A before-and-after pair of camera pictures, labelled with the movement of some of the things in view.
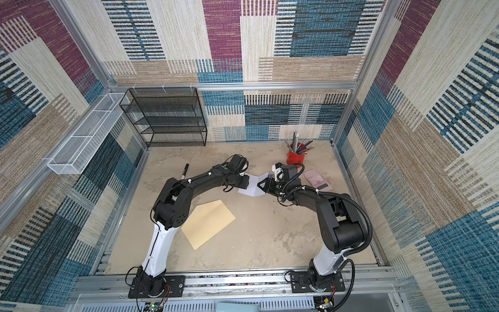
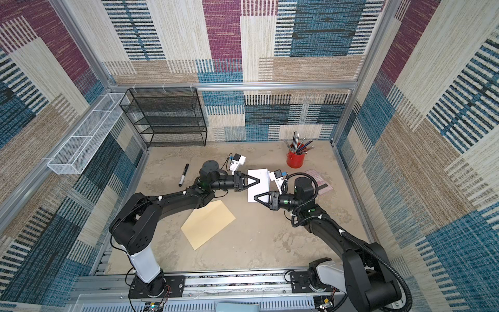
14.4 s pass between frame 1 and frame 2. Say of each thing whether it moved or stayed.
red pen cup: stayed
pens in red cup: stayed
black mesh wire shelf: stayed
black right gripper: moved
